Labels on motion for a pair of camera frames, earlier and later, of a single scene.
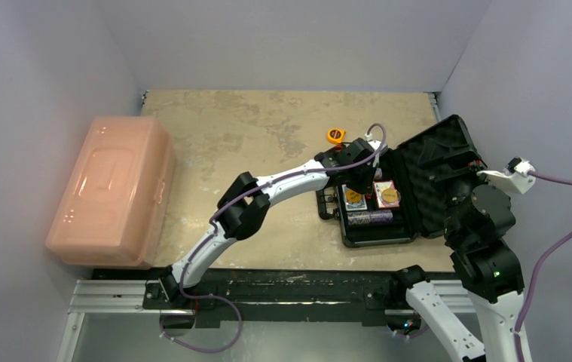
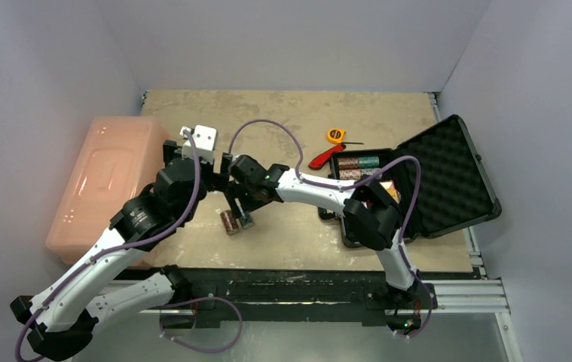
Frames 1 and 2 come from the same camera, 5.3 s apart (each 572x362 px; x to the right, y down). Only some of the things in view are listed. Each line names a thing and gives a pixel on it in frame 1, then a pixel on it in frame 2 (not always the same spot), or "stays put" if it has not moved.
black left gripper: x=365 y=188 → x=216 y=181
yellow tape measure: x=335 y=135 stays put
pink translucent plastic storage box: x=113 y=210 stays put
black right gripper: x=459 y=191 → x=238 y=200
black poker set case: x=414 y=182 stays put
